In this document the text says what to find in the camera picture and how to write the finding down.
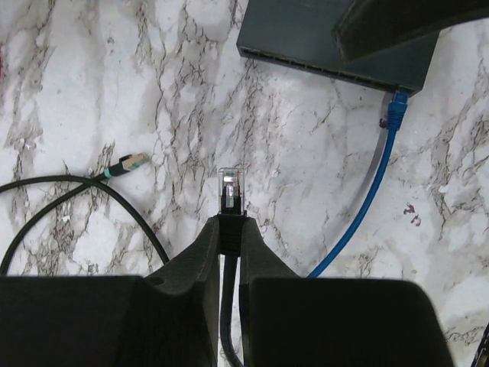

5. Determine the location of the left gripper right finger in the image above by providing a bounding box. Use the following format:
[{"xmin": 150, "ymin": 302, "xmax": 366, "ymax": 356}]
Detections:
[{"xmin": 239, "ymin": 218, "xmax": 453, "ymax": 366}]

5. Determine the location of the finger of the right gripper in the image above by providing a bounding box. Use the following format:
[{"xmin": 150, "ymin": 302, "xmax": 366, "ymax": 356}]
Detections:
[{"xmin": 334, "ymin": 0, "xmax": 488, "ymax": 61}]

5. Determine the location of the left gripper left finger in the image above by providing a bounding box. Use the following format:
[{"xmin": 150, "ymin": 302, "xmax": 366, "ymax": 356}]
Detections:
[{"xmin": 1, "ymin": 217, "xmax": 219, "ymax": 366}]

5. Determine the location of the black network switch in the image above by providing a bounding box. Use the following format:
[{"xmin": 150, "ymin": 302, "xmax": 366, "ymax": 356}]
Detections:
[{"xmin": 237, "ymin": 0, "xmax": 439, "ymax": 95}]

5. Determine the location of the blue cable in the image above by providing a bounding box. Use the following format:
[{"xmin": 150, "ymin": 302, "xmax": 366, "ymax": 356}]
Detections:
[{"xmin": 305, "ymin": 89, "xmax": 410, "ymax": 279}]

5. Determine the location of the thin black cable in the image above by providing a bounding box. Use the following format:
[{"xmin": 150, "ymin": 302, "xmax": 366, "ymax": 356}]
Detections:
[{"xmin": 217, "ymin": 167, "xmax": 245, "ymax": 367}]

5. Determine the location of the black braided ethernet cable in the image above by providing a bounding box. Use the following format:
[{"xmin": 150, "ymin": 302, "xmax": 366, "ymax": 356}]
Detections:
[{"xmin": 0, "ymin": 151, "xmax": 171, "ymax": 276}]

